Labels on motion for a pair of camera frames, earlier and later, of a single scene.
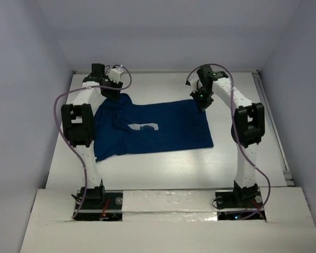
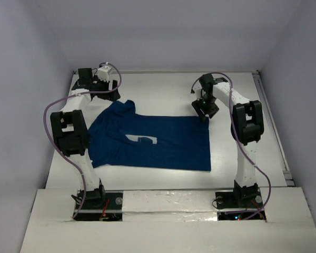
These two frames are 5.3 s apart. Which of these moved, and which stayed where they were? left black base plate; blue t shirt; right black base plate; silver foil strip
Moved: blue t shirt
Stayed: left black base plate; silver foil strip; right black base plate
